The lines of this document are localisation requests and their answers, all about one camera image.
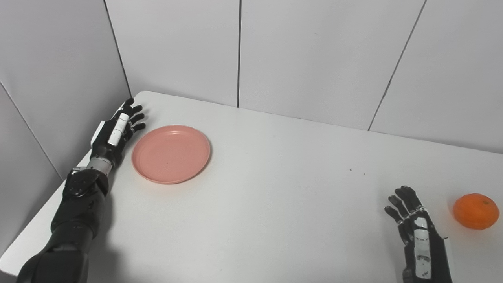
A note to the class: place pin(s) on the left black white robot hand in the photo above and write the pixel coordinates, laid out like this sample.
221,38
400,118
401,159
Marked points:
112,135

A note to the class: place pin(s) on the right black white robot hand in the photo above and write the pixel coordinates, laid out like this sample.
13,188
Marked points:
422,247

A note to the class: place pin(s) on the pink round plate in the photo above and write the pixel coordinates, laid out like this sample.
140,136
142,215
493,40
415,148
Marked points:
171,154

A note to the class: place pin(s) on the orange fruit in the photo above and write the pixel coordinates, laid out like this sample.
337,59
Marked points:
476,211

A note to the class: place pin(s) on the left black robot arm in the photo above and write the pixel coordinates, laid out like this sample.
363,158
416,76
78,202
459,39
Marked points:
70,220

